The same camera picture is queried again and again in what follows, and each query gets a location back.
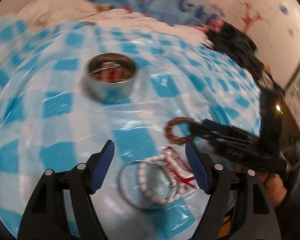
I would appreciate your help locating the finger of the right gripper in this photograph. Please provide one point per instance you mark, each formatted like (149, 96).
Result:
(219, 127)
(207, 136)

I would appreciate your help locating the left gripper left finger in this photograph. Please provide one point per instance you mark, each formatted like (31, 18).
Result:
(45, 215)

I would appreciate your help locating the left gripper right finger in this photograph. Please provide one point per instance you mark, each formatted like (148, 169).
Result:
(253, 216)

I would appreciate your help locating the silver metal bangle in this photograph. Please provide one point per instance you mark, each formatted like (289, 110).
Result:
(147, 185)

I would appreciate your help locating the person's right hand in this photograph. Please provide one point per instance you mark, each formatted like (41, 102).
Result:
(274, 186)

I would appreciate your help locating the black clothing pile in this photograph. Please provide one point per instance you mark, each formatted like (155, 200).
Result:
(241, 49)

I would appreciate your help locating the blue white checkered plastic cloth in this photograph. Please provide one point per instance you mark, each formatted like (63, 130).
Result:
(48, 119)

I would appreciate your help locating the round silver metal tin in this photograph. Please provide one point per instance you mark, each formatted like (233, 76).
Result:
(110, 77)

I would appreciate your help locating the white cabinet with tree decal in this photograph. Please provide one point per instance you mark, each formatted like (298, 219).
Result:
(274, 27)

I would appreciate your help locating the small silver tin lid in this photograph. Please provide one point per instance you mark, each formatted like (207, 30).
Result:
(89, 23)

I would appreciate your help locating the white striped duvet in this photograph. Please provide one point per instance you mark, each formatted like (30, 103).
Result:
(45, 13)

